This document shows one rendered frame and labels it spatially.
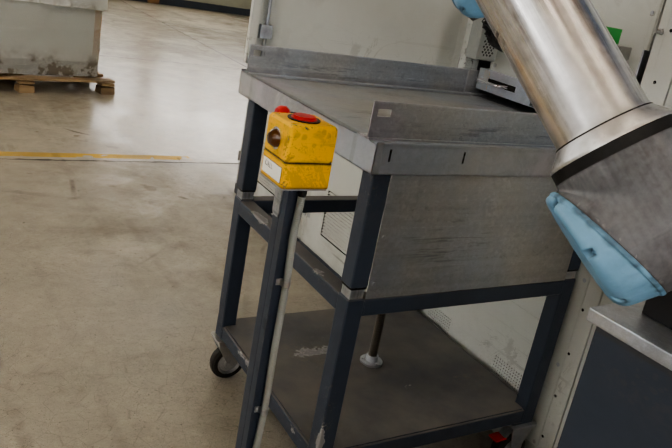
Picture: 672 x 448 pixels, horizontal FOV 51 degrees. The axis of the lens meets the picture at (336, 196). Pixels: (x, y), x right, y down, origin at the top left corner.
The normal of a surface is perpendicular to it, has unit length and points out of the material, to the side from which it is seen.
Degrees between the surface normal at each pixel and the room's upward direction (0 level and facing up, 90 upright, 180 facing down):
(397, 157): 90
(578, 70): 74
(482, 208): 90
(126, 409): 0
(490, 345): 90
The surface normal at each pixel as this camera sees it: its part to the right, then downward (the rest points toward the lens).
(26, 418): 0.18, -0.94
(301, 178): 0.48, 0.35
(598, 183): -0.68, 0.19
